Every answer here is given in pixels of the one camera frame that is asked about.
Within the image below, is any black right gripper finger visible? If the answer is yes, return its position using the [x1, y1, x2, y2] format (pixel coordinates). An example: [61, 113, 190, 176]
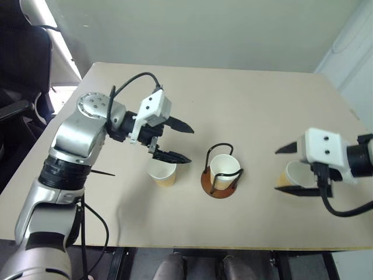
[273, 185, 322, 198]
[275, 141, 299, 155]

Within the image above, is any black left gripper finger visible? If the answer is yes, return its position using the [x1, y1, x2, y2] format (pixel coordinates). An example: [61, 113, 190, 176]
[152, 146, 192, 165]
[167, 115, 195, 135]

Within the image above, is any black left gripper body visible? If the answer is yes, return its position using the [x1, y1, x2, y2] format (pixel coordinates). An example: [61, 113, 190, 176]
[136, 115, 173, 155]

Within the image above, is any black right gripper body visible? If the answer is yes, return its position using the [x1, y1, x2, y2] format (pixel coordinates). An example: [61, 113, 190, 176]
[309, 162, 344, 199]

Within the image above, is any white and tan paper cup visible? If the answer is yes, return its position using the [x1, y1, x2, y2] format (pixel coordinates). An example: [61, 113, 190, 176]
[209, 154, 242, 192]
[147, 159, 178, 188]
[275, 160, 318, 190]

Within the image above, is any white slanted board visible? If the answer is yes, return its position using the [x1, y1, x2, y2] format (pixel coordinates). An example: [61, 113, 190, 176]
[19, 0, 83, 87]

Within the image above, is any black office chair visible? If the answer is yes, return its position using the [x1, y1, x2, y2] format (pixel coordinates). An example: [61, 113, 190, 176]
[0, 0, 57, 166]

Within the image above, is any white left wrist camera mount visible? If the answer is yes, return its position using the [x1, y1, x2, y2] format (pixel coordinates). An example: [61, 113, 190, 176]
[129, 89, 173, 145]

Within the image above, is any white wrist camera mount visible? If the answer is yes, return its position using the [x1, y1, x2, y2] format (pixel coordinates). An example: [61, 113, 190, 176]
[296, 127, 360, 185]
[129, 89, 173, 145]

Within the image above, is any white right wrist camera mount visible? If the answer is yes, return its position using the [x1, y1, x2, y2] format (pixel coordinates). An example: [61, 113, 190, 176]
[296, 127, 360, 185]

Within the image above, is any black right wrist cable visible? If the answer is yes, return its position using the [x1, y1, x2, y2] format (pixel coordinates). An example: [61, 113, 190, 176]
[316, 163, 373, 218]

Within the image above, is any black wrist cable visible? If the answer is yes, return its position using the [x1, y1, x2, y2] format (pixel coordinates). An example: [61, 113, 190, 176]
[105, 72, 163, 131]
[316, 163, 373, 218]

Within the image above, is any black wire cup holder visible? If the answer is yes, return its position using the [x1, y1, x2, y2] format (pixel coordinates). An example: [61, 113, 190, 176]
[200, 143, 244, 200]

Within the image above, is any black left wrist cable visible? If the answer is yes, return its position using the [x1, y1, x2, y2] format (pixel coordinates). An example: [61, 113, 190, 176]
[105, 72, 163, 131]

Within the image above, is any black cable tie tail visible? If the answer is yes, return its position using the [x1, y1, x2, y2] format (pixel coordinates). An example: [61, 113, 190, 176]
[89, 168, 116, 178]

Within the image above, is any black looping arm cable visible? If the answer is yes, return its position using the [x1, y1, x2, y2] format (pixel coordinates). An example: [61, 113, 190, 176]
[83, 202, 110, 277]

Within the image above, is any black straight arm cable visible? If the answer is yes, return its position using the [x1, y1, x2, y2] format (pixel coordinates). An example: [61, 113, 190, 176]
[76, 197, 90, 280]

